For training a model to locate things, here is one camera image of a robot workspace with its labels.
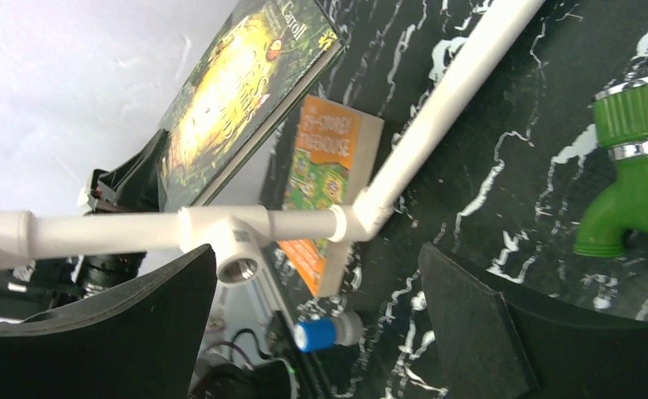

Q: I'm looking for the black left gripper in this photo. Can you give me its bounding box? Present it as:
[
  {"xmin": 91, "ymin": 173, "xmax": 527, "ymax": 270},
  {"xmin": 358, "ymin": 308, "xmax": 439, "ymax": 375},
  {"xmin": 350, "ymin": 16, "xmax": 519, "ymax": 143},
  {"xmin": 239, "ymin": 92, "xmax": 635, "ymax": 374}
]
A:
[{"xmin": 0, "ymin": 129, "xmax": 168, "ymax": 320}]

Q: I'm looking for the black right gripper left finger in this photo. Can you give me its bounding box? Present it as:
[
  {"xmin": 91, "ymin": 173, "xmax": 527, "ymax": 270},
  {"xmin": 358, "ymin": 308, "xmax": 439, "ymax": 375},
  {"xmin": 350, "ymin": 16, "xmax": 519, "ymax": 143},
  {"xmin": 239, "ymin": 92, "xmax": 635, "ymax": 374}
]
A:
[{"xmin": 0, "ymin": 244, "xmax": 216, "ymax": 398}]

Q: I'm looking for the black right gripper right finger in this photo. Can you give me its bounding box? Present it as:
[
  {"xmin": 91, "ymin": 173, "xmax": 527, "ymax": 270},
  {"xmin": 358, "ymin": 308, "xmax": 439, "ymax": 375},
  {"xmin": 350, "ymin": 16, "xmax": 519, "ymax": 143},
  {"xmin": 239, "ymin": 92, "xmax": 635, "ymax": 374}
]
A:
[{"xmin": 418, "ymin": 243, "xmax": 648, "ymax": 398}]

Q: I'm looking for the dark green gold book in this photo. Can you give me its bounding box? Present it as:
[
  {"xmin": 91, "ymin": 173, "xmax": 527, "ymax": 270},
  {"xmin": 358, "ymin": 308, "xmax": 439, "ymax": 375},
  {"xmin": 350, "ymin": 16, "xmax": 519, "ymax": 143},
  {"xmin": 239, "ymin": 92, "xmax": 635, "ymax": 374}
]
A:
[{"xmin": 159, "ymin": 1, "xmax": 344, "ymax": 212}]

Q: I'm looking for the orange book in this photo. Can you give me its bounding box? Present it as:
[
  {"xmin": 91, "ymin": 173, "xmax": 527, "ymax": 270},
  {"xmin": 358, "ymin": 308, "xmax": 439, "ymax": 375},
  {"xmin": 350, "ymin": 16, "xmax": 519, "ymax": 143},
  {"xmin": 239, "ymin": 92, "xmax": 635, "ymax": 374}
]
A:
[{"xmin": 278, "ymin": 96, "xmax": 384, "ymax": 298}]

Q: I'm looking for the small blue capped bottle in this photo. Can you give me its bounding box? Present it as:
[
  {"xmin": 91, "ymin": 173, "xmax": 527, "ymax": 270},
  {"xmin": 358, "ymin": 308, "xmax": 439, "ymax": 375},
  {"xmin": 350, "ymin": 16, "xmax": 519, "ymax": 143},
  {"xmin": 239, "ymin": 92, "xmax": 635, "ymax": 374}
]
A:
[{"xmin": 292, "ymin": 312, "xmax": 364, "ymax": 353}]

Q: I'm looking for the white PVC pipe frame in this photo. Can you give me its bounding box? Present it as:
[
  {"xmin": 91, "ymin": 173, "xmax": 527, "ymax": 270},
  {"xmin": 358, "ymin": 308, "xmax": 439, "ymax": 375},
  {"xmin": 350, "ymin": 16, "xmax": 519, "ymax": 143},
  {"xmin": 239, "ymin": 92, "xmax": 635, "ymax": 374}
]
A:
[{"xmin": 0, "ymin": 1, "xmax": 542, "ymax": 278}]

